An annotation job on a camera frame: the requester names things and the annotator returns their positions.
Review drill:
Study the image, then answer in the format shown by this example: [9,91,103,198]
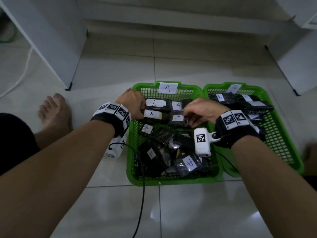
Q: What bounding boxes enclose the green plastic basket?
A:
[126,81,223,187]
[203,82,304,178]

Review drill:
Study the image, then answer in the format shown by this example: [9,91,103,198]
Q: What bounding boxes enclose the person's right foot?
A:
[303,142,317,176]

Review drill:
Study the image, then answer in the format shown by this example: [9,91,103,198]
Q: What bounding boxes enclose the person's right forearm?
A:
[231,135,317,238]

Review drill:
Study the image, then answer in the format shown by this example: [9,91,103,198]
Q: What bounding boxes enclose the white desk cabinet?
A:
[265,0,317,96]

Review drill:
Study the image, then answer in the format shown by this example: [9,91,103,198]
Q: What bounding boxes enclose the white desk side panel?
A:
[0,0,88,91]

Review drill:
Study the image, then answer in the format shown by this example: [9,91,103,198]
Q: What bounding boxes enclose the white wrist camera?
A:
[105,135,127,158]
[194,127,221,158]

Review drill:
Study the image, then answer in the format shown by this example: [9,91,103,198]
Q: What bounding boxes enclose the person's left hand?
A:
[115,88,147,121]

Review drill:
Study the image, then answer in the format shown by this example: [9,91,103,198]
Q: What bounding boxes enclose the person's left forearm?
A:
[0,120,116,238]

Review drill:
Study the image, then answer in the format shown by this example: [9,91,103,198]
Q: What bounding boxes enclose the white floor cable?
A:
[0,47,33,99]

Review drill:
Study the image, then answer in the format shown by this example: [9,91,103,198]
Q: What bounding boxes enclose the person's right hand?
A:
[182,97,223,128]

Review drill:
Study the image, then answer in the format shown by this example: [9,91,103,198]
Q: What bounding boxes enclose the black camera cable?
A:
[108,142,146,238]
[215,151,239,174]

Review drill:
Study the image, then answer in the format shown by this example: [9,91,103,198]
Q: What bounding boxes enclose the black wristband with marker tags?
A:
[90,102,132,138]
[214,110,267,149]

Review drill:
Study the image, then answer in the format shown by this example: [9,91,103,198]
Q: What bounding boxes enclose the person's left leg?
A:
[33,126,74,150]

